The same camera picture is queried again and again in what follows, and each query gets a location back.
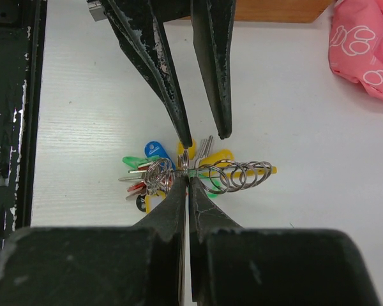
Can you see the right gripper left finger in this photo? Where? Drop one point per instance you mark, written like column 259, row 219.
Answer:
column 165, row 253

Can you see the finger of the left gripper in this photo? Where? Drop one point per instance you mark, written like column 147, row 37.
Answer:
column 212, row 23
column 140, row 32

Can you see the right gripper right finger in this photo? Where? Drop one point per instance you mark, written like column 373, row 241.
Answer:
column 204, row 216

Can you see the keyring bunch with colourful tags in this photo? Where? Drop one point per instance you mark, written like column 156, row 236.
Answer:
column 152, row 178

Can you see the wooden compartment tray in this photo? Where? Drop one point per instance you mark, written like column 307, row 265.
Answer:
column 294, row 11

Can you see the blue key tag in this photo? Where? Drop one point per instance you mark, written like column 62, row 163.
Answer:
column 154, row 148

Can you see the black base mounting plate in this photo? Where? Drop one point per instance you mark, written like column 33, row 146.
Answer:
column 22, row 41

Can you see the crumpled pink cloth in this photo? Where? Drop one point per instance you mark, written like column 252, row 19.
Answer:
column 356, row 44

